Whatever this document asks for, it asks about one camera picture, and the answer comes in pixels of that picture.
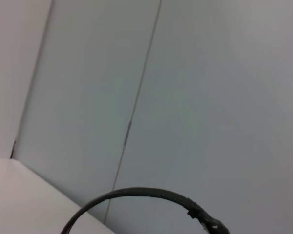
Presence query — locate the black round teapot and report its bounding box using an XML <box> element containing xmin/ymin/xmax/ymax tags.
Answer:
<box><xmin>60</xmin><ymin>187</ymin><xmax>230</xmax><ymax>234</ymax></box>

